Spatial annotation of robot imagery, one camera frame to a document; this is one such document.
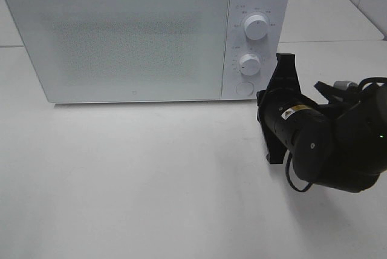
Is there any white microwave knob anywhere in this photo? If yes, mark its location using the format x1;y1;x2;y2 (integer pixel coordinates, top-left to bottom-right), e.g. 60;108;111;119
242;12;268;41
239;53;261;76

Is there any black camera cable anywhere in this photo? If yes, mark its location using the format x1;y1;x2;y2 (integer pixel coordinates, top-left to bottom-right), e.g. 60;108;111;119
284;152;315;192

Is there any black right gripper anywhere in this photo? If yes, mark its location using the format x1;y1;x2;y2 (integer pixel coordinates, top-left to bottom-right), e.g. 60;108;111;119
257;53;301;165

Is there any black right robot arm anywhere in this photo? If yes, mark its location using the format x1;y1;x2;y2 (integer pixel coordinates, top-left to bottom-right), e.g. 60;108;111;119
256;53;386;193

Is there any white microwave oven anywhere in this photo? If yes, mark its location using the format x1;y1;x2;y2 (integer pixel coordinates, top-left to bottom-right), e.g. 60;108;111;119
0;0;291;105

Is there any white microwave door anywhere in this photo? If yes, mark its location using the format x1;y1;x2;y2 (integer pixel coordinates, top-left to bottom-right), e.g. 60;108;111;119
6;0;229;103

